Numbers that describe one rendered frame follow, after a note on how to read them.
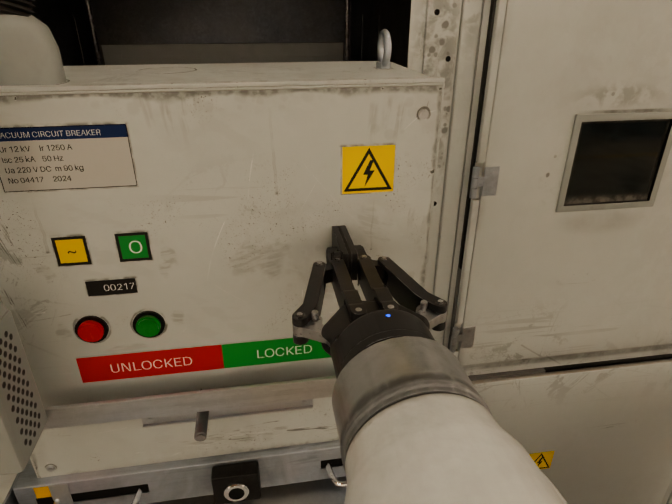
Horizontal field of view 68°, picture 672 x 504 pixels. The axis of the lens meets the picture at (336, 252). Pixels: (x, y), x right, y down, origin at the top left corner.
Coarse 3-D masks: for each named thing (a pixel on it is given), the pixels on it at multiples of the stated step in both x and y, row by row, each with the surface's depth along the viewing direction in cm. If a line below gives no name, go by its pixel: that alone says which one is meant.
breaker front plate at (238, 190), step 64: (128, 128) 46; (192, 128) 47; (256, 128) 48; (320, 128) 49; (384, 128) 50; (0, 192) 47; (64, 192) 48; (128, 192) 49; (192, 192) 50; (256, 192) 51; (320, 192) 52; (384, 192) 53; (0, 256) 49; (192, 256) 53; (256, 256) 54; (320, 256) 55; (64, 320) 53; (128, 320) 55; (192, 320) 56; (256, 320) 57; (64, 384) 57; (128, 384) 58; (192, 384) 60; (64, 448) 61; (128, 448) 63; (192, 448) 64; (256, 448) 66
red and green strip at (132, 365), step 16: (144, 352) 57; (160, 352) 57; (176, 352) 57; (192, 352) 58; (208, 352) 58; (224, 352) 59; (240, 352) 59; (256, 352) 59; (272, 352) 60; (288, 352) 60; (304, 352) 60; (320, 352) 61; (80, 368) 56; (96, 368) 57; (112, 368) 57; (128, 368) 57; (144, 368) 58; (160, 368) 58; (176, 368) 58; (192, 368) 59; (208, 368) 59
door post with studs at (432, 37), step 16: (416, 0) 67; (432, 0) 67; (448, 0) 67; (416, 16) 68; (432, 16) 68; (448, 16) 68; (416, 32) 69; (432, 32) 69; (448, 32) 69; (416, 48) 70; (432, 48) 70; (448, 48) 70; (416, 64) 71; (432, 64) 71; (448, 64) 71; (448, 80) 72; (448, 96) 73; (448, 112) 74; (432, 224) 82; (432, 240) 84; (432, 256) 85; (432, 272) 86
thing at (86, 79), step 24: (72, 72) 56; (96, 72) 56; (120, 72) 56; (144, 72) 56; (168, 72) 56; (192, 72) 56; (216, 72) 56; (240, 72) 56; (264, 72) 56; (288, 72) 56; (312, 72) 56; (336, 72) 56; (360, 72) 56; (384, 72) 56; (408, 72) 56; (432, 192) 54; (432, 216) 55
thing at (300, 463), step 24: (216, 456) 65; (240, 456) 65; (264, 456) 65; (288, 456) 66; (312, 456) 67; (336, 456) 68; (24, 480) 62; (48, 480) 62; (72, 480) 62; (96, 480) 63; (120, 480) 63; (144, 480) 64; (168, 480) 64; (192, 480) 65; (264, 480) 67; (288, 480) 68; (312, 480) 69
